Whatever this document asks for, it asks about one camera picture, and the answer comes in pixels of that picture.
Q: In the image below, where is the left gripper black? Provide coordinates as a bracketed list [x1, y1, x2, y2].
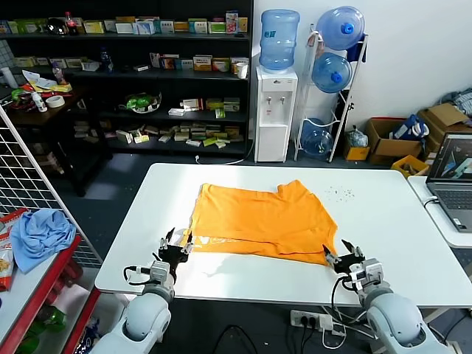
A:
[158, 227, 195, 264]

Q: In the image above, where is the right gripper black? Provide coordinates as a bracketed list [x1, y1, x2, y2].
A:
[322, 238, 367, 275]

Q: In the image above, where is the orange t-shirt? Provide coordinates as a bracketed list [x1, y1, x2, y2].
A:
[189, 179, 339, 267]

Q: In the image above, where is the white power strip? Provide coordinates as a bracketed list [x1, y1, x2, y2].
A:
[290, 309, 335, 331]

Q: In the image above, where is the small yellow carton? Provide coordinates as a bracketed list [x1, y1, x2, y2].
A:
[343, 145, 371, 162]

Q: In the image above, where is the white metal jug rack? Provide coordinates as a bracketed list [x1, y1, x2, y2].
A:
[294, 22, 369, 163]

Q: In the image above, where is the yellow plastic crate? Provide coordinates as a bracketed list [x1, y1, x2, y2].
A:
[390, 154, 431, 178]

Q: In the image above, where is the empty clear blue jug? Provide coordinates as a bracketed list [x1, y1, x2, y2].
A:
[300, 117, 336, 160]

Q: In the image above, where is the clear plastic bag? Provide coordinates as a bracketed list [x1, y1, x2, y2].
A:
[345, 125, 369, 148]

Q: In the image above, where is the open brown cardboard box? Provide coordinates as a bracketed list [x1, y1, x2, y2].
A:
[366, 117, 426, 166]

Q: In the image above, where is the grey open laptop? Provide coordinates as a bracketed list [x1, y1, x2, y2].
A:
[425, 132, 472, 233]

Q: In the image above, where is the light blue crumpled cloth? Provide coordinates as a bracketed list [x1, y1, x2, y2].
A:
[10, 207, 77, 275]

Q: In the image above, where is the white water dispenser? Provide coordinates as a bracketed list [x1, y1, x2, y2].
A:
[254, 66, 299, 163]

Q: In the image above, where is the red white medicine box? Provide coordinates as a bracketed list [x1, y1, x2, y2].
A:
[180, 97, 205, 111]

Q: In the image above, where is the red metal shelf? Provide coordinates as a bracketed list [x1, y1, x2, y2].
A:
[0, 234, 103, 354]

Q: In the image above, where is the blue shopping bag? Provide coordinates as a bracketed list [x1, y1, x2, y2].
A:
[389, 114, 431, 142]

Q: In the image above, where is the bowl of green fruit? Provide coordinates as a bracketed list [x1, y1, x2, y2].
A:
[118, 91, 163, 114]

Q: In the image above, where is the green plastic bottle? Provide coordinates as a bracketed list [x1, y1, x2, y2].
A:
[36, 305, 69, 331]

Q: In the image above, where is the black item by rack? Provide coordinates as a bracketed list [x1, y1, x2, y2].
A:
[336, 89, 355, 125]

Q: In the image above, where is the black shelving unit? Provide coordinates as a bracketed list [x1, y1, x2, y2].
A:
[0, 0, 255, 158]

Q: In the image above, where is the dark wooden side table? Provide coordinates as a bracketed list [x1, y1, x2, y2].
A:
[0, 86, 114, 196]

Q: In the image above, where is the red white snack bag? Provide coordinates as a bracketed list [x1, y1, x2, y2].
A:
[0, 212, 30, 251]

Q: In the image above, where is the closed brown cardboard box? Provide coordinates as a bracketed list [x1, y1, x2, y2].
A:
[417, 103, 472, 158]

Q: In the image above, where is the orange white medicine box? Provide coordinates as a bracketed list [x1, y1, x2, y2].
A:
[160, 55, 181, 71]

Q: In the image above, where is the white box yellow band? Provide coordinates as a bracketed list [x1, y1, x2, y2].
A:
[193, 55, 214, 72]

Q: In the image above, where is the blue capped water jug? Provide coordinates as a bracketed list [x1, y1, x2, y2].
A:
[316, 5, 366, 52]
[311, 52, 353, 94]

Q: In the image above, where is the cream medicine box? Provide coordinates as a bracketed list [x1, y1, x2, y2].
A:
[230, 56, 249, 74]

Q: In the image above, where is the striped blue fabric pile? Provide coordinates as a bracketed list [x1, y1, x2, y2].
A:
[440, 87, 472, 116]

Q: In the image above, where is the small white bottle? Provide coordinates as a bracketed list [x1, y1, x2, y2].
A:
[31, 91, 49, 114]

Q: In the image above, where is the blue drink bottle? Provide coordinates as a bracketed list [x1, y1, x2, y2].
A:
[100, 46, 114, 73]

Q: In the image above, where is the dark blue hanging cloth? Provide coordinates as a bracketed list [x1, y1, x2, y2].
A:
[346, 32, 369, 63]

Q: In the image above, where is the pink drink bottle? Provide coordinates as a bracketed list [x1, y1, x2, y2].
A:
[51, 61, 68, 86]

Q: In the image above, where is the yellow white paper stack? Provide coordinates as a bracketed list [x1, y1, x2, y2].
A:
[21, 69, 73, 94]

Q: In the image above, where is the blue white medicine box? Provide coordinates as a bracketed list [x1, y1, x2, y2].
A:
[133, 18, 156, 36]

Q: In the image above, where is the blue labelled water jug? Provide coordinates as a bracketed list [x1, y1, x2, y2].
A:
[259, 10, 301, 72]

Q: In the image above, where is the tall pink box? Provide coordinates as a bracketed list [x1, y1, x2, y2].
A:
[225, 10, 239, 35]

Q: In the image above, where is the yellow white medicine box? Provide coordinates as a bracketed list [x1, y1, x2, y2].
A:
[83, 20, 106, 35]

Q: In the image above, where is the white paper roll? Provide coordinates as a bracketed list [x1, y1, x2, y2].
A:
[1, 66, 16, 89]

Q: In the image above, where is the cola bottle red cap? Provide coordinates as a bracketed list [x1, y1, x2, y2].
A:
[64, 10, 79, 37]

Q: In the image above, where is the shiny dark round bowl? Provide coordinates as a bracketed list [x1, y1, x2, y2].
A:
[46, 17, 67, 37]

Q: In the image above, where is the wide green box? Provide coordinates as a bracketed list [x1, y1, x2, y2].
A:
[16, 18, 49, 34]

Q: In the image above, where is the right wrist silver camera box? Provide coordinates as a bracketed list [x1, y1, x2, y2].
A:
[350, 257, 385, 293]

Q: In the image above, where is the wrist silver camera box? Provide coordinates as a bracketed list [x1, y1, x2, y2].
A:
[350, 257, 385, 293]
[150, 260, 170, 285]

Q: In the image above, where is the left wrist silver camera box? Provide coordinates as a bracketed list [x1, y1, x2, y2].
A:
[150, 260, 170, 285]

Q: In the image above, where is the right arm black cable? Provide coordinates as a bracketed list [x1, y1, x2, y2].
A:
[330, 276, 359, 320]

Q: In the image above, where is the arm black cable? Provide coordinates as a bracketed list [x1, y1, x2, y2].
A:
[330, 276, 359, 320]
[122, 265, 153, 285]

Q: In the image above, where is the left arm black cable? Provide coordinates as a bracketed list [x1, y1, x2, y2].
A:
[122, 265, 153, 285]

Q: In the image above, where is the white charger cable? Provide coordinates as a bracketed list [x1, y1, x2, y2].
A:
[320, 326, 373, 350]

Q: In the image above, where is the white dispenser power cable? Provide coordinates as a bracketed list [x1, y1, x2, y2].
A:
[195, 138, 256, 166]

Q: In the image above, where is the black floor cable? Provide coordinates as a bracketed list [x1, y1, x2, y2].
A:
[212, 324, 259, 354]

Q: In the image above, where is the white wire grid panel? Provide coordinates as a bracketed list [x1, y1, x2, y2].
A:
[0, 105, 105, 268]

